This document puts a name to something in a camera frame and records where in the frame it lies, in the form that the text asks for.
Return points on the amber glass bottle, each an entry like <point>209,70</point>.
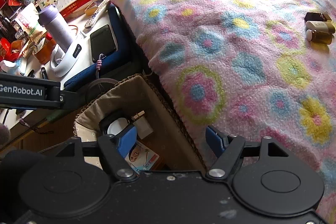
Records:
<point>319,37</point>

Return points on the white bottle stand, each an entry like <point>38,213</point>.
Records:
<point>61,62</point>

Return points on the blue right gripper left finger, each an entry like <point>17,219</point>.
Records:
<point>126,139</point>

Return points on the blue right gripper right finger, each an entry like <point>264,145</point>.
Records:
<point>216,140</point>

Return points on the lavender thermos bottle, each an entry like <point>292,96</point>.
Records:
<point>57,27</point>

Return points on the white remote control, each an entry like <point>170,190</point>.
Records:
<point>96,15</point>

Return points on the white gold cosmetic tube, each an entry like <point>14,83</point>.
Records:
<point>320,26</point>

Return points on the black gold lipstick tube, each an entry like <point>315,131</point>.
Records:
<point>315,16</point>

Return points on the black smartphone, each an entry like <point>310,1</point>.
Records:
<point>102,42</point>

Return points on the black compact case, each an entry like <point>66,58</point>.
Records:
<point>114,122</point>

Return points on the lined woven storage basket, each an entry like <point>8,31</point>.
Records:
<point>158,125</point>

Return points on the card with face picture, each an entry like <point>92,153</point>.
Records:
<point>141,158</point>

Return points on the blue table edge cushion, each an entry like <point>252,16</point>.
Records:
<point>127,52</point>

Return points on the pink floral fleece blanket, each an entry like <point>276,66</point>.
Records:
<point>245,67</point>

